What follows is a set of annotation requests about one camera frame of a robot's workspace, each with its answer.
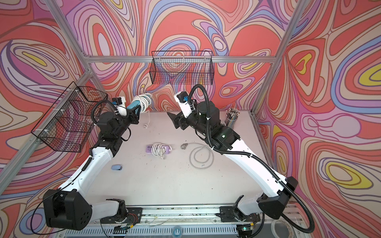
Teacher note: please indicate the aluminium frame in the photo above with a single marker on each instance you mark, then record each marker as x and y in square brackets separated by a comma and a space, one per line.
[125, 47]

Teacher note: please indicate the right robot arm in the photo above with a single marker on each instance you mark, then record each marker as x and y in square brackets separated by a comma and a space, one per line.
[199, 113]

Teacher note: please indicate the black wire basket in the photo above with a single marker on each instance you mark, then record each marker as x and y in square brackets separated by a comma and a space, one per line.
[66, 126]
[177, 67]

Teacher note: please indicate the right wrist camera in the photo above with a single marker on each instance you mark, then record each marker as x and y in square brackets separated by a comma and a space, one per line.
[182, 99]

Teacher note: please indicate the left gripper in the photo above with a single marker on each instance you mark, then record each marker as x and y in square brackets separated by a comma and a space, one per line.
[131, 117]

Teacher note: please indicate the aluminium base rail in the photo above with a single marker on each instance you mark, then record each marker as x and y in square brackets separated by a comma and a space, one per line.
[184, 221]

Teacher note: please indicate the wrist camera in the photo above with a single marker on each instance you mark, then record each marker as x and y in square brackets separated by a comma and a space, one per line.
[120, 104]
[182, 99]

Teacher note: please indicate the black wire basket left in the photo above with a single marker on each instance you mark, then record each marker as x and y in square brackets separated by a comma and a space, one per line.
[66, 126]

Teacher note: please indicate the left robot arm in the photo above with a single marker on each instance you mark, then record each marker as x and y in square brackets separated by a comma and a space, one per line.
[66, 207]

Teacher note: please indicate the metal cup of pens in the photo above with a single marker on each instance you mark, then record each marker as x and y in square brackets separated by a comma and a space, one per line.
[232, 115]

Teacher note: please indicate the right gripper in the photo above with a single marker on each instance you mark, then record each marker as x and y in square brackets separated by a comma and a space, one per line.
[175, 119]

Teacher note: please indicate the purple power strip with cord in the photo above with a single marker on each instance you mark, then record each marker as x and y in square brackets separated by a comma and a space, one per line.
[158, 150]

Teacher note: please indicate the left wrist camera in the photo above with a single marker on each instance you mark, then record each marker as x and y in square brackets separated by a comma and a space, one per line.
[120, 104]

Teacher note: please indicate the blue power strip with cord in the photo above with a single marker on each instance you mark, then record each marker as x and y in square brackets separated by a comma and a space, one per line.
[145, 100]

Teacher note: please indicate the small blue object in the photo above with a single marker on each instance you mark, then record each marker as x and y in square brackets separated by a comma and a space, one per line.
[117, 167]

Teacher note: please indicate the black wire basket back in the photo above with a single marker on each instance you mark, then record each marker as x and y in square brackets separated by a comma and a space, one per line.
[177, 67]

